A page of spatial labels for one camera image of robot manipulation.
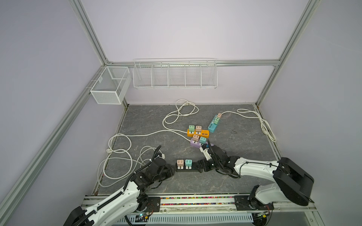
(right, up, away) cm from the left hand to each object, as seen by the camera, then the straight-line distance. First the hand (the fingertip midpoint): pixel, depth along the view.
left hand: (175, 171), depth 81 cm
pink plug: (+3, +5, 0) cm, 5 cm away
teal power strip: (+26, +24, +22) cm, 42 cm away
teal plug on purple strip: (+17, +17, +9) cm, 25 cm away
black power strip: (+11, +1, +1) cm, 11 cm away
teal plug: (+7, +4, +1) cm, 8 cm away
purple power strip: (+14, +13, +12) cm, 23 cm away
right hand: (+14, +2, +3) cm, 14 cm away
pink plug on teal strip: (+31, +33, +24) cm, 51 cm away
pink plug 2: (+12, +17, +12) cm, 24 cm away
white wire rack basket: (-1, +62, +17) cm, 64 cm away
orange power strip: (+18, +20, +18) cm, 32 cm away
